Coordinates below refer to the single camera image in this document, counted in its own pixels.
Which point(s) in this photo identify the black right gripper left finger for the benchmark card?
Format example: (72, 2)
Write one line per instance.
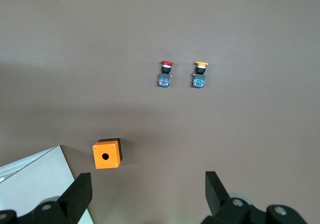
(72, 204)

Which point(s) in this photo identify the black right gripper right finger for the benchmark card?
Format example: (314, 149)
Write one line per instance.
(220, 204)

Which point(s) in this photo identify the white drawer cabinet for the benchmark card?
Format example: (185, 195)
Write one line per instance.
(32, 181)

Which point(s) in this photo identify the yellow mushroom push button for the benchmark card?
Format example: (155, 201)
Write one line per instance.
(199, 81)

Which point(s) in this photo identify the red mushroom push button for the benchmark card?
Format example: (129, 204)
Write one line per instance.
(164, 80)

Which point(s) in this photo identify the brown table mat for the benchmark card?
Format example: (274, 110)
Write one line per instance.
(160, 29)

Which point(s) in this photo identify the orange button enclosure box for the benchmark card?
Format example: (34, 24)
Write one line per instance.
(100, 159)

